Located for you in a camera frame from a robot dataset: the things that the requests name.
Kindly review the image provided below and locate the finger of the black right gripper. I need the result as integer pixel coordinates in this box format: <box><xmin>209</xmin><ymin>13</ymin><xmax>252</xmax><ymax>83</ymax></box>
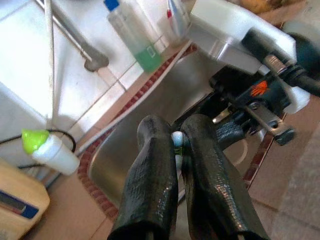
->
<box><xmin>214</xmin><ymin>117</ymin><xmax>252</xmax><ymax>150</ymax></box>
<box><xmin>172</xmin><ymin>92</ymin><xmax>227</xmax><ymax>128</ymax></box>

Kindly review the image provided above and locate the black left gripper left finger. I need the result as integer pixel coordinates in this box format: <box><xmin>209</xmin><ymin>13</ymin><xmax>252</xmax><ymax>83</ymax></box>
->
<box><xmin>107</xmin><ymin>114</ymin><xmax>179</xmax><ymax>240</ymax></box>

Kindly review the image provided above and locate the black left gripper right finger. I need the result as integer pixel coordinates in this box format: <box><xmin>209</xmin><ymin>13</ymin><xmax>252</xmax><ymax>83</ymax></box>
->
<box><xmin>179</xmin><ymin>114</ymin><xmax>272</xmax><ymax>240</ymax></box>

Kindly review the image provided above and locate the white plastic utensil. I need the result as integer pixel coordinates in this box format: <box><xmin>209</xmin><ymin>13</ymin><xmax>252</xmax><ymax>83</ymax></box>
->
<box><xmin>171</xmin><ymin>131</ymin><xmax>186</xmax><ymax>168</ymax></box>

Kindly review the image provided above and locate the stainless steel sink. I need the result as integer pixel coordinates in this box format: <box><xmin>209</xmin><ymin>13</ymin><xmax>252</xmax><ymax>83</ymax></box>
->
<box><xmin>87</xmin><ymin>48</ymin><xmax>273</xmax><ymax>226</ymax></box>

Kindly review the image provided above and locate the plastic bag of vegetables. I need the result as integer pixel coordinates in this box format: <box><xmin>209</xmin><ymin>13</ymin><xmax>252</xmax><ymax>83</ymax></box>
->
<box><xmin>239</xmin><ymin>0</ymin><xmax>301</xmax><ymax>13</ymax></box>

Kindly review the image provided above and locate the clear bottle blue cap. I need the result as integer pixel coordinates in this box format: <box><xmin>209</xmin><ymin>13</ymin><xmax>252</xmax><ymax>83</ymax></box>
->
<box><xmin>103</xmin><ymin>0</ymin><xmax>163</xmax><ymax>73</ymax></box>

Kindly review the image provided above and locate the small white bottle green cap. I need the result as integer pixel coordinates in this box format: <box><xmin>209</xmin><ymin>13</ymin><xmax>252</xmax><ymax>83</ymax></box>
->
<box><xmin>21</xmin><ymin>127</ymin><xmax>81</xmax><ymax>176</ymax></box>

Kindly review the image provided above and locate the beige water ioniser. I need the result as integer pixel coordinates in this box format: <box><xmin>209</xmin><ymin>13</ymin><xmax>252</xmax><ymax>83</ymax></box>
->
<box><xmin>0</xmin><ymin>157</ymin><xmax>51</xmax><ymax>240</ymax></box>

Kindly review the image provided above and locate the grey faucet pipe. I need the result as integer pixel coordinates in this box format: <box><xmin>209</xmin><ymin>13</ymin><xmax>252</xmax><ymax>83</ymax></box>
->
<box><xmin>53</xmin><ymin>0</ymin><xmax>110</xmax><ymax>72</ymax></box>

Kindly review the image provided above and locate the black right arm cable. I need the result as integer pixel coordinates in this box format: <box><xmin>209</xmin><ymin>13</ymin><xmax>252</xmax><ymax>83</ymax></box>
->
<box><xmin>242</xmin><ymin>27</ymin><xmax>320</xmax><ymax>97</ymax></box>

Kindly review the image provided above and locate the black power cord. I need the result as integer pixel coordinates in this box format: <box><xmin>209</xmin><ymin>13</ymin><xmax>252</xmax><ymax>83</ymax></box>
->
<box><xmin>0</xmin><ymin>128</ymin><xmax>77</xmax><ymax>171</ymax></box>

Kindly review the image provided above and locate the flexible metal hose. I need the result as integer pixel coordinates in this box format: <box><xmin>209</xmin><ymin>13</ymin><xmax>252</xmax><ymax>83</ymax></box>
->
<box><xmin>43</xmin><ymin>0</ymin><xmax>57</xmax><ymax>118</ymax></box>

